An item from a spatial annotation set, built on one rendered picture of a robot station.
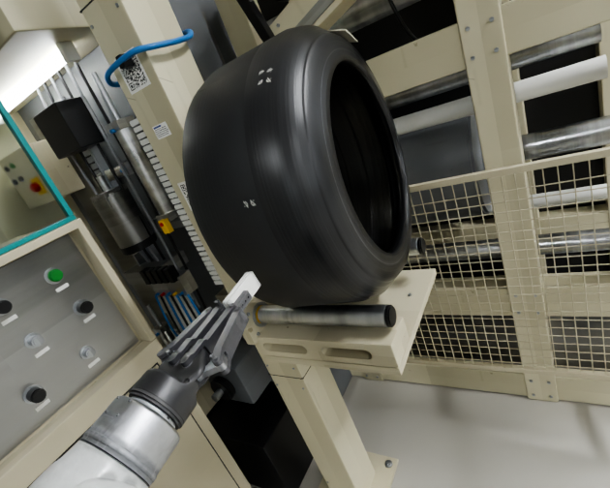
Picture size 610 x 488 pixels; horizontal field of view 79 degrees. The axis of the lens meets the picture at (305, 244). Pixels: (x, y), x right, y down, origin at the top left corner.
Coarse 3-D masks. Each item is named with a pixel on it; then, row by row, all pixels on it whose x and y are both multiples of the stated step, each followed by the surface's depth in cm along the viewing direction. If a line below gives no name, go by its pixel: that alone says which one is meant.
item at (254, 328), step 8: (248, 304) 89; (256, 304) 91; (264, 304) 93; (272, 304) 96; (248, 312) 88; (256, 312) 90; (256, 320) 90; (248, 328) 88; (256, 328) 90; (248, 336) 89; (256, 336) 90; (248, 344) 90
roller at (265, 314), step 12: (264, 312) 88; (276, 312) 86; (288, 312) 84; (300, 312) 82; (312, 312) 81; (324, 312) 79; (336, 312) 77; (348, 312) 76; (360, 312) 74; (372, 312) 73; (384, 312) 71; (312, 324) 82; (324, 324) 80; (336, 324) 78; (348, 324) 76; (360, 324) 75; (372, 324) 73; (384, 324) 71
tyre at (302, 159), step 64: (256, 64) 59; (320, 64) 60; (192, 128) 63; (256, 128) 55; (320, 128) 56; (384, 128) 89; (192, 192) 63; (256, 192) 56; (320, 192) 55; (384, 192) 100; (256, 256) 62; (320, 256) 58; (384, 256) 69
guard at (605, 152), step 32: (544, 160) 88; (576, 160) 85; (576, 192) 89; (608, 192) 85; (416, 224) 112; (416, 256) 117; (448, 256) 112; (576, 256) 96; (448, 288) 118; (544, 288) 103; (480, 352) 124
